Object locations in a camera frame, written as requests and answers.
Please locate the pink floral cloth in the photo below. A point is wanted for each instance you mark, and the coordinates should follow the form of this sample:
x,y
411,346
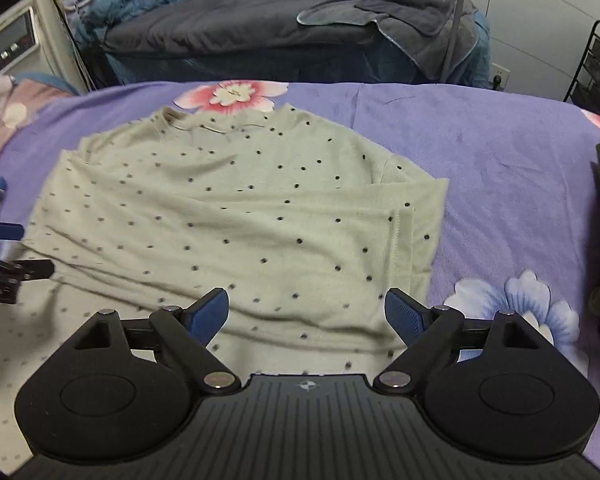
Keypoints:
x,y
5,105

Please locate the cream polka dot sweater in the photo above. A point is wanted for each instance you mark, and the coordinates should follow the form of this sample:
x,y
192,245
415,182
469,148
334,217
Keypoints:
x,y
240,220

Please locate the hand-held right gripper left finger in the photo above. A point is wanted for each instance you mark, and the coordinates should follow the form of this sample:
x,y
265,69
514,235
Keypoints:
x,y
212,316

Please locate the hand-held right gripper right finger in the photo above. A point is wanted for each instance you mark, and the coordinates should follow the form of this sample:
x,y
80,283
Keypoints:
x,y
405,317

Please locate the purple floral bedsheet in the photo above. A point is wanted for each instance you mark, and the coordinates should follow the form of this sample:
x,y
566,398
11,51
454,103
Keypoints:
x,y
505,170

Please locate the dark grey blanket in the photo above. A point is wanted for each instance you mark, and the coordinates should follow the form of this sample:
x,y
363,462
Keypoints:
x,y
240,25

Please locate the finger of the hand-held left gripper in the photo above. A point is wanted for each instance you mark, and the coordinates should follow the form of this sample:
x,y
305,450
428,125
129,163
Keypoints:
x,y
2,230
32,268

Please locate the white dotted cloth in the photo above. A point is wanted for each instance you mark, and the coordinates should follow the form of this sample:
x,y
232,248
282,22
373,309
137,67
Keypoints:
x,y
15,360

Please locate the grey towel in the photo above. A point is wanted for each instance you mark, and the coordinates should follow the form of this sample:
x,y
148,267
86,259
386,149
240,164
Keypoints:
x,y
405,5

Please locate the white machine with display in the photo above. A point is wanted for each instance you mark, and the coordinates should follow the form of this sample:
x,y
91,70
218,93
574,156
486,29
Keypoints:
x,y
10,45

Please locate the wall outlet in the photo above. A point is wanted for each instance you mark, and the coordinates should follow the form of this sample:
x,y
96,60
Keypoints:
x,y
499,76

